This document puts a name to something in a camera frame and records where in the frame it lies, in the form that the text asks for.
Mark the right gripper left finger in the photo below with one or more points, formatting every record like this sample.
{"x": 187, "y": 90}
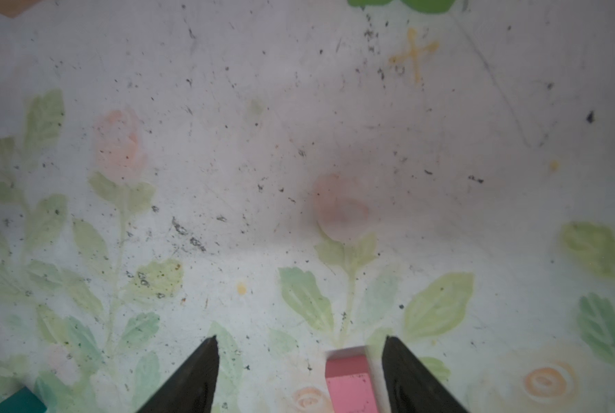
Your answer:
{"x": 192, "y": 387}

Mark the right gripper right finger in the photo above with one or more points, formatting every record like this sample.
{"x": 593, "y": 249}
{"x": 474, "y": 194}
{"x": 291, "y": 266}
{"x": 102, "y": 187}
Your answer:
{"x": 411, "y": 387}

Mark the pink block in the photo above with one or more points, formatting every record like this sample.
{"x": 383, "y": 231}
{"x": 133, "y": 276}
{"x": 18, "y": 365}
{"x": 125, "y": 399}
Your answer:
{"x": 349, "y": 381}

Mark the green owl number block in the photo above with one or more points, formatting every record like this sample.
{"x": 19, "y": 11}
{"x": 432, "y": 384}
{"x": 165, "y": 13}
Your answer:
{"x": 430, "y": 7}

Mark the natural wood block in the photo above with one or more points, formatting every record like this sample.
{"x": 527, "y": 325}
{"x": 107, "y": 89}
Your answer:
{"x": 14, "y": 8}

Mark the teal cube block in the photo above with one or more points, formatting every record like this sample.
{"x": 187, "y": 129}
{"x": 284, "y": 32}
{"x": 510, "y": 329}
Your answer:
{"x": 23, "y": 401}

